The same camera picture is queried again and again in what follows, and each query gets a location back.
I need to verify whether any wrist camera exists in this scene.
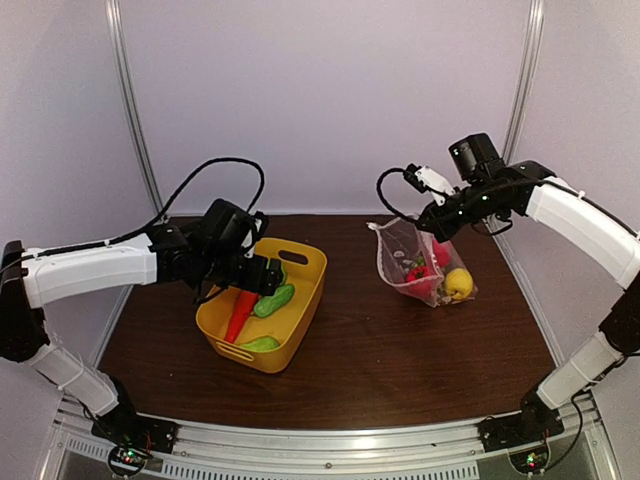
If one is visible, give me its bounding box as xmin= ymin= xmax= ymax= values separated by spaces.
xmin=403 ymin=164 xmax=455 ymax=206
xmin=242 ymin=211 xmax=269 ymax=250

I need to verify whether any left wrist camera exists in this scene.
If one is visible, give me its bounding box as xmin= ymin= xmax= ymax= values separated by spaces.
xmin=242 ymin=211 xmax=269 ymax=250

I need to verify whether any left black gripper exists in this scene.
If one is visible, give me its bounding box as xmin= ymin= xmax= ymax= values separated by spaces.
xmin=200 ymin=249 xmax=283 ymax=295

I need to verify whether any right aluminium frame post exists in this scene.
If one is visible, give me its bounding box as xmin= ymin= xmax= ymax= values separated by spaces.
xmin=503 ymin=0 xmax=546 ymax=164

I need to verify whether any yellow plastic basket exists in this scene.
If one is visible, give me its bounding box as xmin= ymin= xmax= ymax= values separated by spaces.
xmin=196 ymin=238 xmax=327 ymax=374

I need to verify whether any green toy pear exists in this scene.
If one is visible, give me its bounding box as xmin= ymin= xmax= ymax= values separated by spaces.
xmin=239 ymin=336 xmax=280 ymax=353

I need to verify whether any clear dotted zip bag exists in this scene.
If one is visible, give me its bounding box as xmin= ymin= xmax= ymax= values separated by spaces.
xmin=367 ymin=218 xmax=477 ymax=308

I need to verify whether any left black cable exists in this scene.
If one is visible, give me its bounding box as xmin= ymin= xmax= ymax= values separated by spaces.
xmin=149 ymin=157 xmax=266 ymax=226

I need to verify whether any aluminium frame post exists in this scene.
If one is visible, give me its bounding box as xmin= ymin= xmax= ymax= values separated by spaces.
xmin=105 ymin=0 xmax=163 ymax=214
xmin=503 ymin=0 xmax=546 ymax=164

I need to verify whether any green toy cucumber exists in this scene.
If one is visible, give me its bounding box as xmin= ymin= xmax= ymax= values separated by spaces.
xmin=253 ymin=284 xmax=295 ymax=318

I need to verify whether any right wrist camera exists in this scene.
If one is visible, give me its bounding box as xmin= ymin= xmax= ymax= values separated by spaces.
xmin=403 ymin=164 xmax=455 ymax=206

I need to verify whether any right circuit board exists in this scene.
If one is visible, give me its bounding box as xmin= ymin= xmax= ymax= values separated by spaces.
xmin=508 ymin=445 xmax=550 ymax=476

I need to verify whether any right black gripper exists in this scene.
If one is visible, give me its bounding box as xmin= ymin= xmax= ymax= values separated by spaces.
xmin=417 ymin=179 xmax=507 ymax=243

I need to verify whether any red toy apple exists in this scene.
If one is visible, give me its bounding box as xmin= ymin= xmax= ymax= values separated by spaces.
xmin=432 ymin=240 xmax=451 ymax=268
xmin=407 ymin=265 xmax=438 ymax=298

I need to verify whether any red toy chili pepper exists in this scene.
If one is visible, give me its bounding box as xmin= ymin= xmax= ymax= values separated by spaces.
xmin=224 ymin=291 xmax=259 ymax=343

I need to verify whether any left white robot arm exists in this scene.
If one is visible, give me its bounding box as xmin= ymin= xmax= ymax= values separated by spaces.
xmin=1 ymin=199 xmax=283 ymax=444

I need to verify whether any green toy cabbage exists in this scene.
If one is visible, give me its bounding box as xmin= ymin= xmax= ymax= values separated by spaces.
xmin=268 ymin=258 xmax=287 ymax=287

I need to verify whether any yellow toy apple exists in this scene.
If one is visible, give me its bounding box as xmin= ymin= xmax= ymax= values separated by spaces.
xmin=444 ymin=268 xmax=474 ymax=301

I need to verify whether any circuit board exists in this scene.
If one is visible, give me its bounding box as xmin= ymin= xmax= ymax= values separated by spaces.
xmin=508 ymin=445 xmax=550 ymax=476
xmin=107 ymin=446 xmax=149 ymax=476

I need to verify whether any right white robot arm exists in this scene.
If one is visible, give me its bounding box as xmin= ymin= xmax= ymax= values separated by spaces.
xmin=404 ymin=133 xmax=639 ymax=442

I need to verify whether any front aluminium rail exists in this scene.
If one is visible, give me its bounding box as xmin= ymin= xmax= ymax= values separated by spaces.
xmin=49 ymin=394 xmax=616 ymax=480

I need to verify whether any left circuit board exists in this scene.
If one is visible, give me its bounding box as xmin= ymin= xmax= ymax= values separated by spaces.
xmin=107 ymin=446 xmax=149 ymax=476

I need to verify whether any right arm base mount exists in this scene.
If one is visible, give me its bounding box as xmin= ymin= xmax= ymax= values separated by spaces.
xmin=477 ymin=390 xmax=565 ymax=453

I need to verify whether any left aluminium frame post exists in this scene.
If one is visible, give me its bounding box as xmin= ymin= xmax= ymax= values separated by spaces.
xmin=105 ymin=0 xmax=163 ymax=214

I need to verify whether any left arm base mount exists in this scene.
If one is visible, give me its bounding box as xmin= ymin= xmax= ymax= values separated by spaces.
xmin=90 ymin=392 xmax=178 ymax=454

